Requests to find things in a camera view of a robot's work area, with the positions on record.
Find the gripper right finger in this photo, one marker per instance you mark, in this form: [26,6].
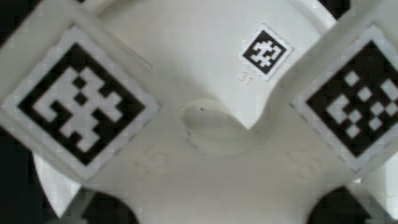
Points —
[350,207]

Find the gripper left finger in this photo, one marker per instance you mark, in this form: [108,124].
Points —
[97,209]

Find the white cross-shaped table base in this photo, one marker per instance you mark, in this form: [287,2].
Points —
[79,103]

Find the white round table top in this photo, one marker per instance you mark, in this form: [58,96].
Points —
[300,68]

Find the white cylindrical table leg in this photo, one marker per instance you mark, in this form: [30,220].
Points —
[214,128]

